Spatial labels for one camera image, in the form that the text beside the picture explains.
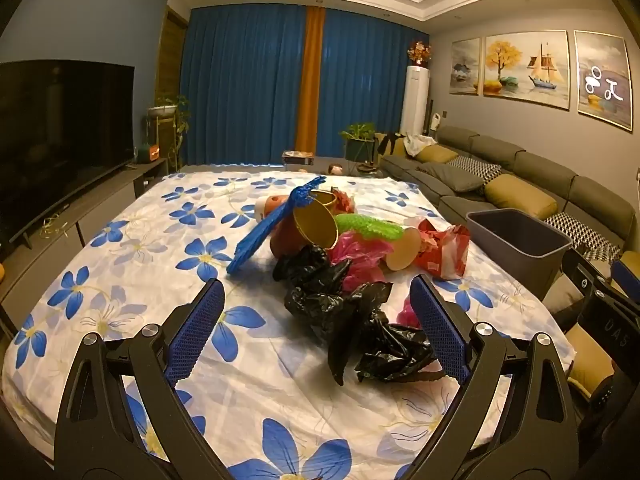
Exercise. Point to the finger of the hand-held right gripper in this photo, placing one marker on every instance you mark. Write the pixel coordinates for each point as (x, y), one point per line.
(626, 275)
(586, 272)

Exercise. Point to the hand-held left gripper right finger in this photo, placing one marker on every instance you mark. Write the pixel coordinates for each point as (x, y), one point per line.
(440, 330)

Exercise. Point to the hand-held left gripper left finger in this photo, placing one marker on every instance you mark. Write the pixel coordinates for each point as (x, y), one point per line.
(197, 330)

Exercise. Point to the black plastic bag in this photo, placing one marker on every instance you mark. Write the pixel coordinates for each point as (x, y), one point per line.
(320, 285)
(390, 350)

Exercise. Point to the grey plastic bin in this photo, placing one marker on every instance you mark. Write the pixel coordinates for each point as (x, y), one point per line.
(525, 250)

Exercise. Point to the red and white packaging bag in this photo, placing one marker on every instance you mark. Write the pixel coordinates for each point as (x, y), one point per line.
(447, 250)

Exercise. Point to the printed paper cup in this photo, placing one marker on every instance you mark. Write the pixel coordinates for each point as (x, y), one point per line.
(402, 250)

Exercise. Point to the pink plastic bag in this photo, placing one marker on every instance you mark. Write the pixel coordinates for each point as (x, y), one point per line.
(362, 260)

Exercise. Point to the blue plastic strip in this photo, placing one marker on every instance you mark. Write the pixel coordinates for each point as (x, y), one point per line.
(265, 232)

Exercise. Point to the green plastic bag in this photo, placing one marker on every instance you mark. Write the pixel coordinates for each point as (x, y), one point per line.
(367, 227)

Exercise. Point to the orange paper cup white lid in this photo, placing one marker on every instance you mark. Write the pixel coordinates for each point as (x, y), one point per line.
(267, 209)

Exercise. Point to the red cup with gold inside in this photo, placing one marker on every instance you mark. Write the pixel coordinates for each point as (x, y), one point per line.
(312, 227)

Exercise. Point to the red snack wrapper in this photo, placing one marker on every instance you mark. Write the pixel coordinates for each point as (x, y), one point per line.
(345, 202)

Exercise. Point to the houndstooth pillow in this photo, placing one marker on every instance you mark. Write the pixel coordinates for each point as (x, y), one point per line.
(585, 235)
(479, 167)

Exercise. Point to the large yellow pillow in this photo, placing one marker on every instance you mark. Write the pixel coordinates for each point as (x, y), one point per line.
(520, 197)

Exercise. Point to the grey sectional sofa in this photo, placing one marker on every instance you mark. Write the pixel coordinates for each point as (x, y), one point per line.
(540, 165)

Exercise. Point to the grey cushion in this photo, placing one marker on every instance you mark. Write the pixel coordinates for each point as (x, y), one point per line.
(450, 179)

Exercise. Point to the grey television cabinet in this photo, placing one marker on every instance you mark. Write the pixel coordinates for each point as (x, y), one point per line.
(95, 210)

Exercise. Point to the dark coffee table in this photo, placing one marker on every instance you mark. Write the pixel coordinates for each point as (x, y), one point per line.
(220, 167)

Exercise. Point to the small yellow pillow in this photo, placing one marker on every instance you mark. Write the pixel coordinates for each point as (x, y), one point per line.
(436, 154)

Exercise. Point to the small orange device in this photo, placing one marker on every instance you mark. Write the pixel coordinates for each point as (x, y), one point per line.
(147, 154)

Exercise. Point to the white cloth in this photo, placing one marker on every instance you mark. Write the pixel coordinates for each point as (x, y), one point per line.
(419, 144)

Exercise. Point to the black garment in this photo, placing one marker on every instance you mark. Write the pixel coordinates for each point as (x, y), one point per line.
(390, 144)

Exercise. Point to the grey abstract painting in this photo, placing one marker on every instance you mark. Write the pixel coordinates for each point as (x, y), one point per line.
(602, 80)

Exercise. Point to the flat printed box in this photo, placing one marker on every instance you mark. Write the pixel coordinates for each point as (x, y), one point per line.
(297, 157)

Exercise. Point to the potted plant in green pot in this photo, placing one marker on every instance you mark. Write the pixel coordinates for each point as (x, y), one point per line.
(359, 142)

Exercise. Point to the sailboat and tree painting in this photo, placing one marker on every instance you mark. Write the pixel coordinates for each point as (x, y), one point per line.
(527, 70)

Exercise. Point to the potted plant on gold stand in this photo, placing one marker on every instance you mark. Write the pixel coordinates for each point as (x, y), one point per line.
(167, 110)

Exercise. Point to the white floor air conditioner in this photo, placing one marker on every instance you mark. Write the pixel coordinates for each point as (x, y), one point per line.
(415, 100)

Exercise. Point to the black television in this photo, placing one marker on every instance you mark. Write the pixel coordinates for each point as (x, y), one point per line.
(55, 145)

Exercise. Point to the small landscape painting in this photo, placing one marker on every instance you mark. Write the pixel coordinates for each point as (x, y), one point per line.
(465, 67)

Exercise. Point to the blue curtain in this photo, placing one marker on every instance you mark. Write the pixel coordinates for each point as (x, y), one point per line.
(240, 85)
(365, 80)

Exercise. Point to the orange curtain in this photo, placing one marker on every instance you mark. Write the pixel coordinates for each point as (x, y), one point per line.
(310, 80)

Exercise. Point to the artificial flower decoration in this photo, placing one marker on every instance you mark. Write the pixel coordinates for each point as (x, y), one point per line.
(419, 52)

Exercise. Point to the wooden wall panel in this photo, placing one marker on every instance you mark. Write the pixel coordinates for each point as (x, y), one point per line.
(172, 55)

